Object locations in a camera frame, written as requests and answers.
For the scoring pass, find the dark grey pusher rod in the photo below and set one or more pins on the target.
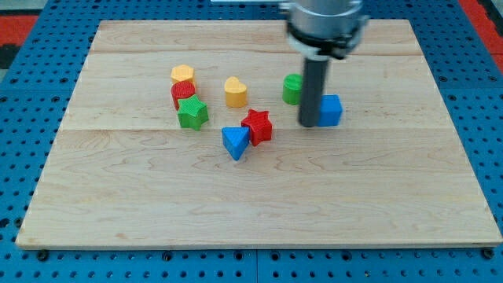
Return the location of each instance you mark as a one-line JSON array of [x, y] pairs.
[[314, 76]]

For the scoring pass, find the green cylinder block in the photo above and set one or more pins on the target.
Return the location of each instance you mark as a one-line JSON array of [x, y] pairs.
[[292, 86]]

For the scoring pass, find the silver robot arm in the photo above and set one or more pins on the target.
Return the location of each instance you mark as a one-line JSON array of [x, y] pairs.
[[321, 30]]

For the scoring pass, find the blue cube block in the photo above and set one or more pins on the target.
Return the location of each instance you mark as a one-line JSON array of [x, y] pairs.
[[330, 111]]

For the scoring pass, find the red star block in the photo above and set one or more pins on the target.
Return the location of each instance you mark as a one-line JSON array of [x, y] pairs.
[[259, 125]]

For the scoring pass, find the yellow heart block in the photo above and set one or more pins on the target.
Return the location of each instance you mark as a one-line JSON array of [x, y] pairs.
[[236, 93]]

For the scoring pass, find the blue triangle block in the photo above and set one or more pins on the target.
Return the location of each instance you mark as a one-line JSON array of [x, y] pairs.
[[235, 140]]

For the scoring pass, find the green star block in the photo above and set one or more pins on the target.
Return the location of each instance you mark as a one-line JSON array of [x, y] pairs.
[[192, 113]]

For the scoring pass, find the yellow hexagon block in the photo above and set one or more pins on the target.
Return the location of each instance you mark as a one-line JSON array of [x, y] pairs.
[[181, 73]]

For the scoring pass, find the red cylinder block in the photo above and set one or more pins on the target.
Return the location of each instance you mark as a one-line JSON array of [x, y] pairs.
[[182, 90]]

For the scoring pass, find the wooden board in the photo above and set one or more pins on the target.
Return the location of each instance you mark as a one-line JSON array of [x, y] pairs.
[[123, 175]]

